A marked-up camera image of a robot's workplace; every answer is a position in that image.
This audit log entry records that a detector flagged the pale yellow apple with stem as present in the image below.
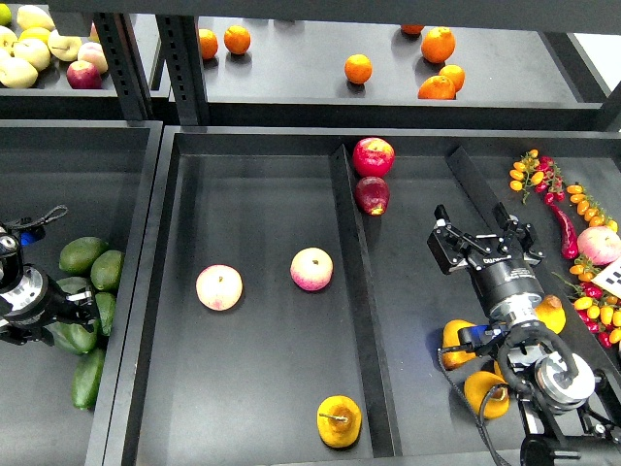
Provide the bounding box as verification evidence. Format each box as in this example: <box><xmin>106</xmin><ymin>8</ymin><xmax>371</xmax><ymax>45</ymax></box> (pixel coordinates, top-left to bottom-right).
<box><xmin>48</xmin><ymin>29</ymin><xmax>82</xmax><ymax>62</ymax></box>

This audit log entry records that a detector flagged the black middle tray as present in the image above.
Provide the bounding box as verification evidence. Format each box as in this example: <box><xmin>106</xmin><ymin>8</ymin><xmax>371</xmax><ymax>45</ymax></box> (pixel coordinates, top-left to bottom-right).
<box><xmin>103</xmin><ymin>127</ymin><xmax>620</xmax><ymax>465</ymax></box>

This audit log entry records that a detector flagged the red apple on left shelf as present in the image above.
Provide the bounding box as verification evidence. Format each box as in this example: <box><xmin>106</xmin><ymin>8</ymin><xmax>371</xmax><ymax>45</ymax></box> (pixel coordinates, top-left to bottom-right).
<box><xmin>66</xmin><ymin>60</ymin><xmax>102</xmax><ymax>89</ymax></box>

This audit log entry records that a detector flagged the pink apple left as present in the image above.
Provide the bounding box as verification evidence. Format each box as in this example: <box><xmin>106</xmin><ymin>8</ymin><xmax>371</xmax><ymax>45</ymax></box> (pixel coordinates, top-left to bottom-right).
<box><xmin>195</xmin><ymin>264</ymin><xmax>244</xmax><ymax>312</ymax></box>

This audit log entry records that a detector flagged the yellow pear by divider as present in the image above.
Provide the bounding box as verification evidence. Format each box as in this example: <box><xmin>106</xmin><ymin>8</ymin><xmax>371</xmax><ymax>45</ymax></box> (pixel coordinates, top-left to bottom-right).
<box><xmin>535</xmin><ymin>295</ymin><xmax>567</xmax><ymax>334</ymax></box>

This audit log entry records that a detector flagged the cherry tomato bunch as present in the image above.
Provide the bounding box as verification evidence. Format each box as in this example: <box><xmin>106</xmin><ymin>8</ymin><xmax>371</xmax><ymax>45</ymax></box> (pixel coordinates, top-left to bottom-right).
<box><xmin>508</xmin><ymin>149</ymin><xmax>566</xmax><ymax>204</ymax></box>
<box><xmin>559</xmin><ymin>254</ymin><xmax>620</xmax><ymax>350</ymax></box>

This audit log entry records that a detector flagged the bright red apple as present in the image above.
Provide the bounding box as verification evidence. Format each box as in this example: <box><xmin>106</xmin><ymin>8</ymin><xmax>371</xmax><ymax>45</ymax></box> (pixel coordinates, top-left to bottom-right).
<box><xmin>352</xmin><ymin>137</ymin><xmax>396</xmax><ymax>178</ymax></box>

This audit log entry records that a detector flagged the green avocado under pile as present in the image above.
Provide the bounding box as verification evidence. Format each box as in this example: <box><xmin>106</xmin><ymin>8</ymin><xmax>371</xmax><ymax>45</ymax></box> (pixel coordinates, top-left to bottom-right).
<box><xmin>56</xmin><ymin>277</ymin><xmax>91</xmax><ymax>295</ymax></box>

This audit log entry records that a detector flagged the dark red apple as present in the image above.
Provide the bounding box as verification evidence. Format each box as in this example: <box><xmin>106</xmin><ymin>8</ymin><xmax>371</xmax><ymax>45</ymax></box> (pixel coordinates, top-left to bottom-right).
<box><xmin>354</xmin><ymin>177</ymin><xmax>390</xmax><ymax>216</ymax></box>

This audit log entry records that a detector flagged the black shelf upright post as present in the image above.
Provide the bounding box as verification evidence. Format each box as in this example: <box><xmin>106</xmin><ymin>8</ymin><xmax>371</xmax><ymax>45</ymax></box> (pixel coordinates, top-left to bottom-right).
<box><xmin>155</xmin><ymin>15</ymin><xmax>209</xmax><ymax>126</ymax></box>

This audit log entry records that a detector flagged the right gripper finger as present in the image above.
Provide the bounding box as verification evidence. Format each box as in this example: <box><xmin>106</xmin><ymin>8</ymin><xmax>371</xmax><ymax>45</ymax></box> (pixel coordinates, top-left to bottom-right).
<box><xmin>427</xmin><ymin>204</ymin><xmax>488</xmax><ymax>275</ymax></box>
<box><xmin>492</xmin><ymin>202</ymin><xmax>544</xmax><ymax>262</ymax></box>

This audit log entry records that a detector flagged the pink apple right tray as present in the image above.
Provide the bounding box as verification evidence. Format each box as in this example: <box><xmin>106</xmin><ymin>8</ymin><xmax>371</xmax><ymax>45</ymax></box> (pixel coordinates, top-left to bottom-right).
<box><xmin>577</xmin><ymin>226</ymin><xmax>620</xmax><ymax>266</ymax></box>

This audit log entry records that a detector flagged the orange on shelf behind front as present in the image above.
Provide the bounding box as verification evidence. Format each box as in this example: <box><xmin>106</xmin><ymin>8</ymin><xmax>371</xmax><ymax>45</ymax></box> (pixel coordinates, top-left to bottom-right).
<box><xmin>439</xmin><ymin>64</ymin><xmax>466</xmax><ymax>92</ymax></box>

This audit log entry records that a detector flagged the black left tray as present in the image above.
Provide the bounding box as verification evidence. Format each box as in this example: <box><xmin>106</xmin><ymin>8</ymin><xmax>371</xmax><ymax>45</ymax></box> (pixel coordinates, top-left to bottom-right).
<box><xmin>1</xmin><ymin>120</ymin><xmax>162</xmax><ymax>465</ymax></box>

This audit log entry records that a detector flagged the orange on shelf left edge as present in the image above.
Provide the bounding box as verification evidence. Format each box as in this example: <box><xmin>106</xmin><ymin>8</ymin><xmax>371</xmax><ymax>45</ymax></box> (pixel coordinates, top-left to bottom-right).
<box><xmin>198</xmin><ymin>28</ymin><xmax>219</xmax><ymax>60</ymax></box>

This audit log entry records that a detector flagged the pink apple centre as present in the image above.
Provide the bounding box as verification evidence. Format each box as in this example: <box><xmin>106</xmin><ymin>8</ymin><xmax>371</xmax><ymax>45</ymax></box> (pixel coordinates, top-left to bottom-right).
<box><xmin>290</xmin><ymin>248</ymin><xmax>333</xmax><ymax>292</ymax></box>

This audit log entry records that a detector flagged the large orange on shelf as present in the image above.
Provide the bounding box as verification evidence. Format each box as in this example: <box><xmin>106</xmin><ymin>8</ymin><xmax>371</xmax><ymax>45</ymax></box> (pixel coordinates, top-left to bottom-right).
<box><xmin>421</xmin><ymin>26</ymin><xmax>456</xmax><ymax>64</ymax></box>

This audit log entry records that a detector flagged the orange under top shelf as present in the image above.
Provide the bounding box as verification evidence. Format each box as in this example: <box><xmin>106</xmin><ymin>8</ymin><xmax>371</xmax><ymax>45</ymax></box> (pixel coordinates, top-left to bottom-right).
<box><xmin>400</xmin><ymin>24</ymin><xmax>424</xmax><ymax>36</ymax></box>

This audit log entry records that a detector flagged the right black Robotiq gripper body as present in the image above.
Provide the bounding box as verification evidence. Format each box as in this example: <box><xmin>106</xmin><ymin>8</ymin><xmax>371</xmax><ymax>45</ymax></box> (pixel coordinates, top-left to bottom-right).
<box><xmin>466</xmin><ymin>250</ymin><xmax>544</xmax><ymax>318</ymax></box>

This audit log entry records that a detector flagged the black tray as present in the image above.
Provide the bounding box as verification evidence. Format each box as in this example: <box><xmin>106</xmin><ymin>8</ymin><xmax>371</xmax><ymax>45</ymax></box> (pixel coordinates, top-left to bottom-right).
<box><xmin>1</xmin><ymin>120</ymin><xmax>162</xmax><ymax>465</ymax></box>
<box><xmin>103</xmin><ymin>127</ymin><xmax>620</xmax><ymax>465</ymax></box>

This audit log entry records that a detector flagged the orange cherry tomato vine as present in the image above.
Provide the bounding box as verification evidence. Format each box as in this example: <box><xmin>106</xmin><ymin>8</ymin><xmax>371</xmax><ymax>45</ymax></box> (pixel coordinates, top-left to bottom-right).
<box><xmin>565</xmin><ymin>183</ymin><xmax>619</xmax><ymax>233</ymax></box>

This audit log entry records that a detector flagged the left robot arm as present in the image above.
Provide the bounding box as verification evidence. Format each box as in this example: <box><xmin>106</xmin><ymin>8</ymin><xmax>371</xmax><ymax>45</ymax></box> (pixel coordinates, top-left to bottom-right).
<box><xmin>1</xmin><ymin>205</ymin><xmax>99</xmax><ymax>346</ymax></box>

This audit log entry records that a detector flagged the cherry tomato bunch top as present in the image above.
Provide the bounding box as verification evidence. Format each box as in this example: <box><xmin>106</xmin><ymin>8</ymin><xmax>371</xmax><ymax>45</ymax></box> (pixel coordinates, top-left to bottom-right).
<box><xmin>508</xmin><ymin>149</ymin><xmax>566</xmax><ymax>204</ymax></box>

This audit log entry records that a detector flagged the pink apple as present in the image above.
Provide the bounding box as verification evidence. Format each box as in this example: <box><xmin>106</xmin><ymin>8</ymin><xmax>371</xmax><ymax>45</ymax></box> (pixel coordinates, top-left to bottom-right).
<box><xmin>195</xmin><ymin>264</ymin><xmax>244</xmax><ymax>312</ymax></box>
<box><xmin>290</xmin><ymin>248</ymin><xmax>333</xmax><ymax>292</ymax></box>

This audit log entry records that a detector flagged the pale peach on left shelf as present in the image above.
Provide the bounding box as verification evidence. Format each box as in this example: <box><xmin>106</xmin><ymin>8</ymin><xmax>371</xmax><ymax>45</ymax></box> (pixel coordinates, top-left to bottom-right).
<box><xmin>78</xmin><ymin>42</ymin><xmax>109</xmax><ymax>75</ymax></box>

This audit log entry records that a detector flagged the pale yellow pear front left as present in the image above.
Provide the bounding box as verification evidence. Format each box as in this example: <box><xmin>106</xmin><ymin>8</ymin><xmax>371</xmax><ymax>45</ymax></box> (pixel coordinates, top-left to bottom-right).
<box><xmin>0</xmin><ymin>57</ymin><xmax>39</xmax><ymax>88</ymax></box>

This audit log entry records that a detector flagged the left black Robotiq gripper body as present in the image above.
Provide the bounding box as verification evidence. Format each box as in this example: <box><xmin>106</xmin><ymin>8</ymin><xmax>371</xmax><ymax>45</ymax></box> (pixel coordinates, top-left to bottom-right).
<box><xmin>1</xmin><ymin>264</ymin><xmax>99</xmax><ymax>346</ymax></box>

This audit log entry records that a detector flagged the cherry tomato bunch bottom right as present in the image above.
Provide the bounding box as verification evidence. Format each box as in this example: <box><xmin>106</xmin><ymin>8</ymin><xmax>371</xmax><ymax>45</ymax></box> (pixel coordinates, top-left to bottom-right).
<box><xmin>559</xmin><ymin>254</ymin><xmax>620</xmax><ymax>350</ymax></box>

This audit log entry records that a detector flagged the orange on shelf centre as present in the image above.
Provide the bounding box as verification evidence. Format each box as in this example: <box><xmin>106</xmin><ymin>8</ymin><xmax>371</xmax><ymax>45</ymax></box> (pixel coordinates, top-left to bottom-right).
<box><xmin>343</xmin><ymin>54</ymin><xmax>373</xmax><ymax>84</ymax></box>

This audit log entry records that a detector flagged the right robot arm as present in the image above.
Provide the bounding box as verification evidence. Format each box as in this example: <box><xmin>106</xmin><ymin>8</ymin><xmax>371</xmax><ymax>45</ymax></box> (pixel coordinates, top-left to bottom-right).
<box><xmin>427</xmin><ymin>204</ymin><xmax>620</xmax><ymax>465</ymax></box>

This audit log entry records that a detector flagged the red chili pepper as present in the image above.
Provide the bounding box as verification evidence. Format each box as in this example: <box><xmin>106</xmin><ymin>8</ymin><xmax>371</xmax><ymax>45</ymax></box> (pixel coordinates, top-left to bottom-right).
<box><xmin>548</xmin><ymin>203</ymin><xmax>579</xmax><ymax>259</ymax></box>

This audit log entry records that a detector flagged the black white marker card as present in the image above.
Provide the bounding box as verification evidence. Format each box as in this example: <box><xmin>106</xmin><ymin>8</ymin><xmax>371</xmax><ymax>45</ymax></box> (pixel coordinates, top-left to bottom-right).
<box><xmin>592</xmin><ymin>258</ymin><xmax>621</xmax><ymax>298</ymax></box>

